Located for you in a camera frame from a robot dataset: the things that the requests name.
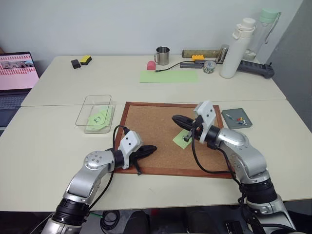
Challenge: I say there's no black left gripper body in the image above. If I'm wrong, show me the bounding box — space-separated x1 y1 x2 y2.
127 145 145 169

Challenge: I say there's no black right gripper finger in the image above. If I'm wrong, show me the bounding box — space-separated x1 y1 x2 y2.
174 120 194 131
171 115 196 124

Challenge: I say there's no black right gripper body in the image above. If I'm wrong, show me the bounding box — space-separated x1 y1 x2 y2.
191 116 205 141

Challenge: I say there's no small green sticky note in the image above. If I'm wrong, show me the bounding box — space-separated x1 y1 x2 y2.
172 129 192 150

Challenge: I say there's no grey flat tray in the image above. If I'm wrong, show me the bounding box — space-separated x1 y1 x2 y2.
221 108 254 130

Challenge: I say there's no clear plastic box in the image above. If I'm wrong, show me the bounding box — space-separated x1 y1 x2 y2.
76 94 116 135

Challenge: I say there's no wood-framed cork board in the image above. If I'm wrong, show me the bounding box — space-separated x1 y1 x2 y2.
113 101 235 179

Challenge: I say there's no long green paper sheet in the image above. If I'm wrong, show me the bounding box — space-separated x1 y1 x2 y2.
139 70 199 84

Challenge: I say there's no green written notes pile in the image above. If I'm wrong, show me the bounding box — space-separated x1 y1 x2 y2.
86 105 115 133

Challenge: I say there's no small clear pin jar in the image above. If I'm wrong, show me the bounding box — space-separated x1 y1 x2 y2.
202 60 216 74

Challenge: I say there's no steel mug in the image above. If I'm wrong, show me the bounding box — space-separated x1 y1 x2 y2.
153 46 171 65

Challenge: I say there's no dark rounded shape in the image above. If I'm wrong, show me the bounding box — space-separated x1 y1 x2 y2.
128 210 151 234

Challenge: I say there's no white insulated bottle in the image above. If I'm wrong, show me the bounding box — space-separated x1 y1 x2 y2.
220 17 257 79

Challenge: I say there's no dark grey handheld controller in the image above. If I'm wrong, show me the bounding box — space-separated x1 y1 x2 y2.
237 60 275 79

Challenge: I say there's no yellow black board eraser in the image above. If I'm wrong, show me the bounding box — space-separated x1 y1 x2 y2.
79 55 93 66

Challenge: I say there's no clear bottle green lid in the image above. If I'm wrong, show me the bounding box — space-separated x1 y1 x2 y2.
243 7 281 60

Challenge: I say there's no open laptop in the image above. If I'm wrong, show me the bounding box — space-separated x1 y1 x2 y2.
0 51 40 128

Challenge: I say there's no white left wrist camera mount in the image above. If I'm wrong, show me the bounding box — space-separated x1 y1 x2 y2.
118 130 143 170

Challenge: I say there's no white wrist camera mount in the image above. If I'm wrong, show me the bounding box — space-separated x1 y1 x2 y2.
118 130 143 170
193 99 216 143

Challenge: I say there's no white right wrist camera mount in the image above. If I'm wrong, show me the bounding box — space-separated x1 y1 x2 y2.
193 99 216 143

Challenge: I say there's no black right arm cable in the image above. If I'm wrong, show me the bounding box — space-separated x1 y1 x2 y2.
191 125 235 174

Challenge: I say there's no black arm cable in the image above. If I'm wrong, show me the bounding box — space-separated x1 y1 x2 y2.
191 125 235 174
86 125 129 213

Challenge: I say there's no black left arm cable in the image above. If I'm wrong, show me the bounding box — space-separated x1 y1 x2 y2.
86 125 129 213

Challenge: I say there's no grey usb hub with cable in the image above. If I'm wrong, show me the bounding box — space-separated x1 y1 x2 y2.
155 60 205 73

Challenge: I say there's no black coiled floor cable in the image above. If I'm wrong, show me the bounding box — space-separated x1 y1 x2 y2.
100 210 120 233

